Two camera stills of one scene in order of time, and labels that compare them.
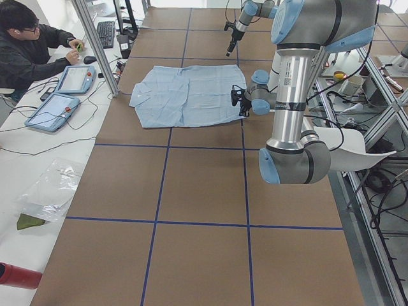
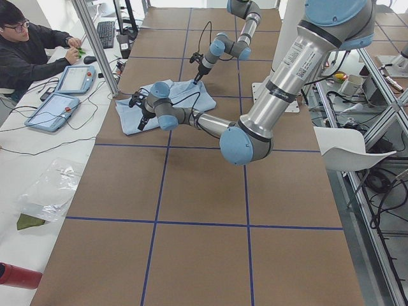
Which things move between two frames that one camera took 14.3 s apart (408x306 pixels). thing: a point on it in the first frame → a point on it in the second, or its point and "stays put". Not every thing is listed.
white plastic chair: [347, 149] stays put
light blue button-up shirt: [187, 95] → [186, 94]
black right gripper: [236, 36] → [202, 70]
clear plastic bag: [46, 194] stays put
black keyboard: [106, 31] stays put
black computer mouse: [88, 59] stays put
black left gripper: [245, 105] → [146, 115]
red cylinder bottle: [19, 277] stays put
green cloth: [25, 221] stays put
